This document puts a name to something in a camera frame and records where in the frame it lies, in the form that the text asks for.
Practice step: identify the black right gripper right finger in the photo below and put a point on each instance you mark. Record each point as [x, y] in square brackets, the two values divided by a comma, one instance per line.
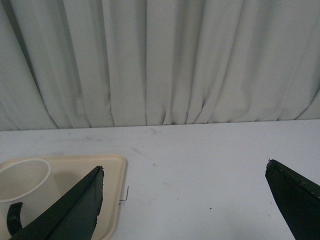
[297, 198]

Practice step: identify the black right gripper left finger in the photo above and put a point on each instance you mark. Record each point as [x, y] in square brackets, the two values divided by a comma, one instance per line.
[72, 217]

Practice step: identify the white smiley mug black handle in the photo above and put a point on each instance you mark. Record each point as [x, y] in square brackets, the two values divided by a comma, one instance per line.
[24, 182]

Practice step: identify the beige rectangular plastic tray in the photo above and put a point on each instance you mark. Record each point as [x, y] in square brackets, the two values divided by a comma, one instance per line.
[67, 171]

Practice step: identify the white pleated curtain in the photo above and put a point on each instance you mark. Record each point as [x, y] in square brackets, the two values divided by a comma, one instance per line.
[111, 63]

